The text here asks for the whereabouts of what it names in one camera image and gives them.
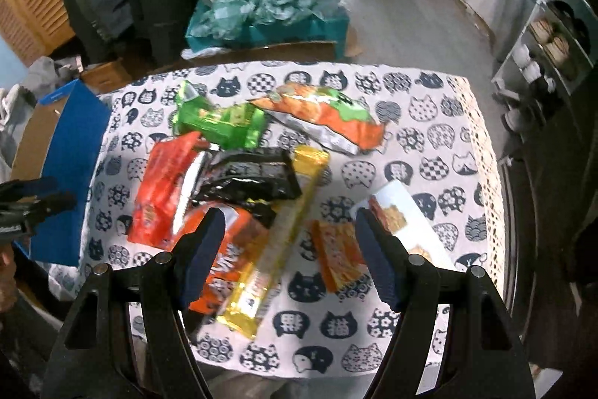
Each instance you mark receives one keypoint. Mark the black snack packet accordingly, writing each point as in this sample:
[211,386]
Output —
[252,174]

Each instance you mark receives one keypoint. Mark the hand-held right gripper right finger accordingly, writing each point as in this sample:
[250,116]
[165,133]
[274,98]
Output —
[378,256]

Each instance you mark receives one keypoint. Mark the white shoe rack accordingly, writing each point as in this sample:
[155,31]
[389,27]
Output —
[514,100]

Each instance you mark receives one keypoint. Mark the teal plastic bag pile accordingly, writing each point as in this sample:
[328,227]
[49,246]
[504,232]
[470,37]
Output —
[261,11]

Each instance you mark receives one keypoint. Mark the white shoe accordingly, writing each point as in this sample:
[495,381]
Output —
[532,72]
[521,54]

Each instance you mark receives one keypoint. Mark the beige shoe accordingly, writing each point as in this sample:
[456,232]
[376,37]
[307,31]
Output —
[543,30]
[558,47]

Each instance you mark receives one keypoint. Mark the small orange snack packet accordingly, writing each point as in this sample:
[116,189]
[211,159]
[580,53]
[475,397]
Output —
[336,254]

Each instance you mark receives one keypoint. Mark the cat print tablecloth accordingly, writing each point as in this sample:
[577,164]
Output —
[420,156]

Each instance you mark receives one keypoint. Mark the large orange snack packet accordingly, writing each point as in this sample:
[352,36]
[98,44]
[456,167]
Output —
[238,249]

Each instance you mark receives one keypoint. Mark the red snack packet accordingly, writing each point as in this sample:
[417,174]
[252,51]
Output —
[159,193]

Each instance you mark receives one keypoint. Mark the orange and green snack packet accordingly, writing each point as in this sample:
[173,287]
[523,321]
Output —
[327,118]

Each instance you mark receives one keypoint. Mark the grey fleece cloth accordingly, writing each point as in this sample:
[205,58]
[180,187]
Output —
[42,72]

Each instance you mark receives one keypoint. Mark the white snack packet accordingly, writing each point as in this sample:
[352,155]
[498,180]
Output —
[406,212]

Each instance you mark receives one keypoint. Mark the wooden drawer unit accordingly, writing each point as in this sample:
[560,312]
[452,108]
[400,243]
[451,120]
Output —
[107,76]

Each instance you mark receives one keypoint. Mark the long yellow snack packet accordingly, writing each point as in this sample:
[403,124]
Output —
[289,216]

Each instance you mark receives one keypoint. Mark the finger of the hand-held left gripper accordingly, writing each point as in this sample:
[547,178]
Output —
[56,203]
[44,185]

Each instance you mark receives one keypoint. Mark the blue cardboard box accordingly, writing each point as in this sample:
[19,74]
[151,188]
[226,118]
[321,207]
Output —
[70,156]

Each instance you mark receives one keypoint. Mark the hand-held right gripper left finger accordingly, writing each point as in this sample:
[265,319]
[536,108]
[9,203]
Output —
[205,256]

